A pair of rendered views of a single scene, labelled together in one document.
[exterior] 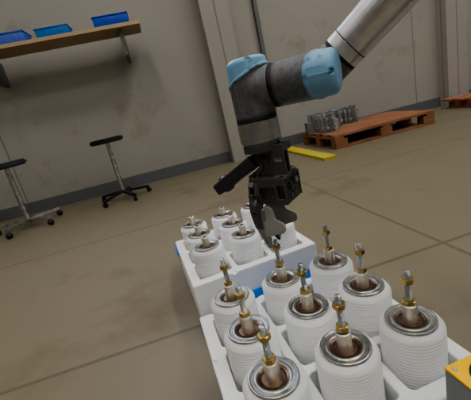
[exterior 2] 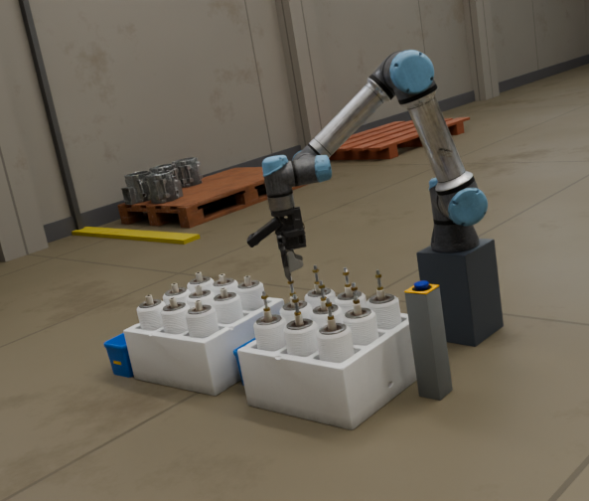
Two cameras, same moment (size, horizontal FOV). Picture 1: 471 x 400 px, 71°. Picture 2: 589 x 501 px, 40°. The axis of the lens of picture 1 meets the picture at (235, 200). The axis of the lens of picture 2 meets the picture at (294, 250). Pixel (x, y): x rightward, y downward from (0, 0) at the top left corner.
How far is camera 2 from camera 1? 1.79 m
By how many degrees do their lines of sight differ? 34
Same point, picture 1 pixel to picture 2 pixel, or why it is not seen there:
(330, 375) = (357, 324)
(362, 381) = (370, 322)
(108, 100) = not seen: outside the picture
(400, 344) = (380, 307)
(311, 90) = (319, 178)
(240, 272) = (234, 328)
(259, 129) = (287, 200)
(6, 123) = not seen: outside the picture
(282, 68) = (302, 166)
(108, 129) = not seen: outside the picture
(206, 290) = (213, 345)
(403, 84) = (251, 125)
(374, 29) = (338, 142)
